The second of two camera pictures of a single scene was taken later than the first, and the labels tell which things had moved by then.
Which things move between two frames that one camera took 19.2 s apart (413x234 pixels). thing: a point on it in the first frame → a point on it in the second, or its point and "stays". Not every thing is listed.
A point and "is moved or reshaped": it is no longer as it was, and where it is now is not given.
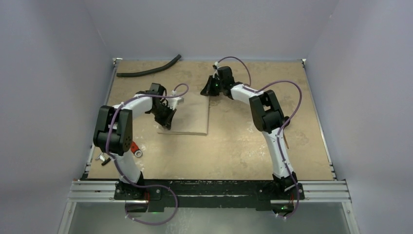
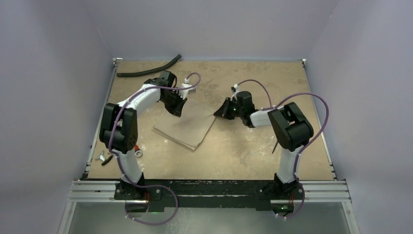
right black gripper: [213, 86] → [228, 109]
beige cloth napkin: [191, 117] is moved or reshaped
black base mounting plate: [189, 193] stays
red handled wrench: [135, 150] stays
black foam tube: [140, 72] stays
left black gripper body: [161, 114] → [172, 101]
